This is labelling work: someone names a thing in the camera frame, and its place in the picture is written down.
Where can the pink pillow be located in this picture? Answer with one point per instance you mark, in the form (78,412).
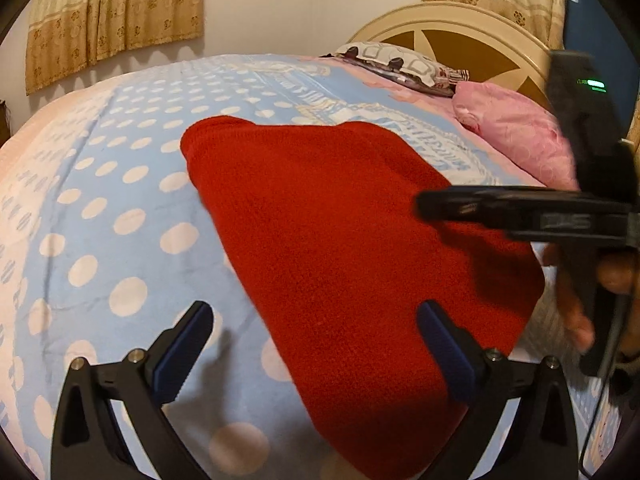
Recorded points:
(515,130)

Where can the cream and brown headboard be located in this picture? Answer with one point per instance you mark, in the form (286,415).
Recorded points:
(480,45)

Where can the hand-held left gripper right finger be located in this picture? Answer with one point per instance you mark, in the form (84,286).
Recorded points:
(447,355)

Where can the person's right hand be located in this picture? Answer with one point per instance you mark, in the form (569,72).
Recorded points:
(570,300)

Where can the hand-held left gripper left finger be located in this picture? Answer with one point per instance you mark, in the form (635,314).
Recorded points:
(182,355)

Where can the white patterned pillow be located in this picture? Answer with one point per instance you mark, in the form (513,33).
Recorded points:
(400,62)

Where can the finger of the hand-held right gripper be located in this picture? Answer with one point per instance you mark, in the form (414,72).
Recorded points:
(525,210)

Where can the red knitted sweater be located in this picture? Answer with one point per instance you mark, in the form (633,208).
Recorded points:
(325,235)

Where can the blue pink dotted blanket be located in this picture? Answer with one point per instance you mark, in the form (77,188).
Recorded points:
(100,200)

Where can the dark blue panel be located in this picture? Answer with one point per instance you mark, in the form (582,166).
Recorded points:
(600,25)

